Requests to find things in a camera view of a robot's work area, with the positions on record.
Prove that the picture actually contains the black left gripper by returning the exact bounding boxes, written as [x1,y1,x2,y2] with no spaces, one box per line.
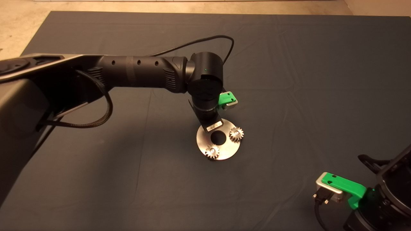
[188,99,223,133]

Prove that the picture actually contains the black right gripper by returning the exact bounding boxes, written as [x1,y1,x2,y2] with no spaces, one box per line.
[343,210,390,231]

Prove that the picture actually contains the steel planetary gear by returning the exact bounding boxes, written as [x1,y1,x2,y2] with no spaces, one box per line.
[205,145,221,160]
[229,127,245,143]

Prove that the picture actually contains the round metal carrier plate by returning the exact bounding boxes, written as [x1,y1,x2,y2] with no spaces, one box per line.
[196,119,241,161]

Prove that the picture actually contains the dark grey table cloth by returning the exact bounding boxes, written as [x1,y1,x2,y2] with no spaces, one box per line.
[0,11,411,231]

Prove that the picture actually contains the black braided left arm sleeve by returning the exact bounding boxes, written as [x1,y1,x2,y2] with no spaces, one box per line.
[35,70,113,129]

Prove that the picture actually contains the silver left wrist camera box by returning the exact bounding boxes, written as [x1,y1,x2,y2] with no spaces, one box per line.
[225,96,239,110]

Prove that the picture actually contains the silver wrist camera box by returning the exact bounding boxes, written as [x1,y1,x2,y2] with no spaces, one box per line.
[225,96,239,110]
[315,173,344,203]

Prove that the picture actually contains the green left camera mount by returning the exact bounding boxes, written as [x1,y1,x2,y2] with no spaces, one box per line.
[218,91,237,109]

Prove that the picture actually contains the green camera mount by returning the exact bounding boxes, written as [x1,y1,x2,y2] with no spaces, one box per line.
[218,91,237,109]
[322,172,367,210]

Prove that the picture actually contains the green right camera mount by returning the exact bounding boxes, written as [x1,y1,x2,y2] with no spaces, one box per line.
[322,172,367,210]

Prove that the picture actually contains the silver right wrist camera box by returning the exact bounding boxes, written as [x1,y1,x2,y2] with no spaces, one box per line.
[315,173,344,203]

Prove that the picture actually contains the black left camera cable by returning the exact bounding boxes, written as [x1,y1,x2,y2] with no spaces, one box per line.
[149,35,235,64]

